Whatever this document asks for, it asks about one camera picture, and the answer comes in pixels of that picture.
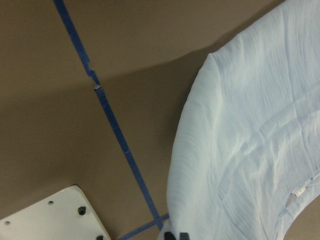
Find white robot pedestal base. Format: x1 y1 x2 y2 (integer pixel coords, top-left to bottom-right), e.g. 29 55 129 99
0 185 110 240

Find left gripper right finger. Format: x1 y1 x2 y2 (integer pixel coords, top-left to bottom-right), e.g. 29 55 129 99
179 232 188 240

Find light blue button shirt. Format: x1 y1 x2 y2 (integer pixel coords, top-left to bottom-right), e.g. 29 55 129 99
159 0 320 240

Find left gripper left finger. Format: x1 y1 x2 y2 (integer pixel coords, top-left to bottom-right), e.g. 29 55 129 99
164 231 175 240

